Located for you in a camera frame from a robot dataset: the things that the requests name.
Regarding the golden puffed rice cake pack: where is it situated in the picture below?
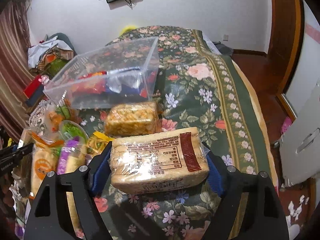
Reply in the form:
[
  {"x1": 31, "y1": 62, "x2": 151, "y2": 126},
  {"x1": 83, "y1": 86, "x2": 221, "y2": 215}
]
[{"x1": 105, "y1": 101, "x2": 162, "y2": 138}]

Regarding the floral green bedspread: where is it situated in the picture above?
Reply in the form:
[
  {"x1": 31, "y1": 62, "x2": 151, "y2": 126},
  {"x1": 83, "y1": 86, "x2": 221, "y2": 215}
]
[{"x1": 24, "y1": 25, "x2": 279, "y2": 240}]

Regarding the green edged clear cookie bag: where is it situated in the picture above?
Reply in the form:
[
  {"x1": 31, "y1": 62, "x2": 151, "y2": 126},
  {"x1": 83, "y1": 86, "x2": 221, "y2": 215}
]
[{"x1": 44, "y1": 90, "x2": 79, "y2": 132}]

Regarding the pink plush toy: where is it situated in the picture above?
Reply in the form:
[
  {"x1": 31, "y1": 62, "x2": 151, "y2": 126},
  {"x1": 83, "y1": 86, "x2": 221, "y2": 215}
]
[{"x1": 41, "y1": 75, "x2": 50, "y2": 86}]

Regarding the green jelly cup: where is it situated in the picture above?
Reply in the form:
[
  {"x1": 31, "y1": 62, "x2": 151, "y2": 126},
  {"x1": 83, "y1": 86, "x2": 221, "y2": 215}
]
[{"x1": 59, "y1": 120, "x2": 89, "y2": 141}]

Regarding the red snack packet in bin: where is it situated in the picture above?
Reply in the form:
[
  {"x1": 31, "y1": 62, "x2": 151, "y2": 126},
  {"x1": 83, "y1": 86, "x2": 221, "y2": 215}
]
[{"x1": 71, "y1": 71, "x2": 107, "y2": 94}]

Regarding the red and black box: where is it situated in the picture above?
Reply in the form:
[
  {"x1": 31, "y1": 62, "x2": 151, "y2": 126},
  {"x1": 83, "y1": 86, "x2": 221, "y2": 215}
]
[{"x1": 23, "y1": 74, "x2": 44, "y2": 107}]

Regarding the blue silver snack packet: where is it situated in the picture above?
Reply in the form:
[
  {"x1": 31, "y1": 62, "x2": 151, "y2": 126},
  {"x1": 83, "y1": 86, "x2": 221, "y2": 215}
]
[{"x1": 104, "y1": 76, "x2": 149, "y2": 98}]

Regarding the wooden door frame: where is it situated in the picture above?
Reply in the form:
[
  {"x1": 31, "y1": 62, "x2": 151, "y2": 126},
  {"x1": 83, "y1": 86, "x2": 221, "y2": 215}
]
[{"x1": 268, "y1": 0, "x2": 305, "y2": 105}]

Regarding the orange label rice cracker pack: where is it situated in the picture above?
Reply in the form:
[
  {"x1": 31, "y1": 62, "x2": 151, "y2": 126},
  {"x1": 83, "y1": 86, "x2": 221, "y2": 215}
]
[{"x1": 29, "y1": 132, "x2": 65, "y2": 199}]

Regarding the purple label rice cracker pack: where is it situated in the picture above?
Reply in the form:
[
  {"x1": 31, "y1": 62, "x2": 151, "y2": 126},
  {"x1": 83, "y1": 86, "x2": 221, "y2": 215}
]
[{"x1": 56, "y1": 136, "x2": 87, "y2": 175}]

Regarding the pile of clothes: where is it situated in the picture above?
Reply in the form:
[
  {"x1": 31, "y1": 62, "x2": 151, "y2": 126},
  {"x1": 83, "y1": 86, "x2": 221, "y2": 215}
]
[{"x1": 28, "y1": 33, "x2": 76, "y2": 77}]

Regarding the clear plastic storage bin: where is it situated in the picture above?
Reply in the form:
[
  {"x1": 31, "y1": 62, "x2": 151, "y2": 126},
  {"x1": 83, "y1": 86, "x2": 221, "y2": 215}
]
[{"x1": 43, "y1": 36, "x2": 159, "y2": 109}]

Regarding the yellow plush object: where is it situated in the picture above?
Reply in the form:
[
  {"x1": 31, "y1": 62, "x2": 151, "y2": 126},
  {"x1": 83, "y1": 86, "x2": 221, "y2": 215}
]
[{"x1": 120, "y1": 25, "x2": 137, "y2": 36}]

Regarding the striped maroon curtain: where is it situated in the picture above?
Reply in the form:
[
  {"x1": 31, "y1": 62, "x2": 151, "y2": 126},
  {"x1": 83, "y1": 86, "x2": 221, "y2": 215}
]
[{"x1": 1, "y1": 0, "x2": 34, "y2": 141}]

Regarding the beige biscuit brick package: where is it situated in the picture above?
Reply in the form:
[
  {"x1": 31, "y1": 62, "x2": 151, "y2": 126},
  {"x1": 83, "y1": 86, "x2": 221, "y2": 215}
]
[{"x1": 110, "y1": 127, "x2": 209, "y2": 194}]

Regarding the yellow snack mix packet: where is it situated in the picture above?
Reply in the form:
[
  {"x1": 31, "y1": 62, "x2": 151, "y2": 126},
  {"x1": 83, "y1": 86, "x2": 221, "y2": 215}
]
[{"x1": 86, "y1": 131, "x2": 114, "y2": 156}]

